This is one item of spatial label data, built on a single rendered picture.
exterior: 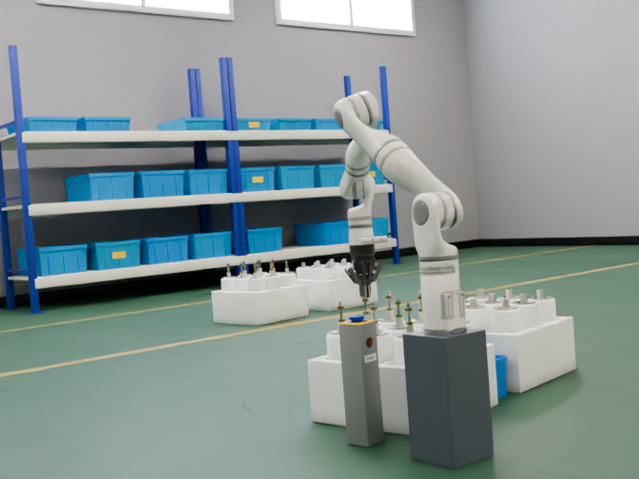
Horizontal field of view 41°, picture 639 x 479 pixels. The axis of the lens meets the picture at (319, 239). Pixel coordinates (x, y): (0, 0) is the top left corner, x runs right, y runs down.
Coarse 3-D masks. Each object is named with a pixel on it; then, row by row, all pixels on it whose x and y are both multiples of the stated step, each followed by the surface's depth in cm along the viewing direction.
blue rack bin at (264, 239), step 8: (248, 232) 732; (256, 232) 737; (264, 232) 743; (272, 232) 749; (280, 232) 754; (232, 240) 752; (248, 240) 733; (256, 240) 738; (264, 240) 744; (272, 240) 749; (280, 240) 754; (232, 248) 754; (248, 248) 734; (256, 248) 738; (264, 248) 744; (272, 248) 749; (280, 248) 754
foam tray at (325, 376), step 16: (320, 368) 241; (336, 368) 237; (384, 368) 226; (400, 368) 223; (320, 384) 241; (336, 384) 238; (384, 384) 227; (400, 384) 223; (320, 400) 242; (336, 400) 238; (384, 400) 227; (400, 400) 224; (496, 400) 248; (320, 416) 242; (336, 416) 239; (384, 416) 228; (400, 416) 224; (400, 432) 224
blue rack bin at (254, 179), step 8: (248, 168) 737; (256, 168) 742; (264, 168) 747; (272, 168) 752; (248, 176) 738; (256, 176) 743; (264, 176) 748; (272, 176) 753; (248, 184) 738; (256, 184) 743; (264, 184) 748; (272, 184) 753
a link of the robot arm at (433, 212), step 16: (432, 192) 199; (416, 208) 198; (432, 208) 195; (448, 208) 196; (416, 224) 199; (432, 224) 195; (448, 224) 198; (416, 240) 200; (432, 240) 196; (432, 256) 196; (448, 256) 196
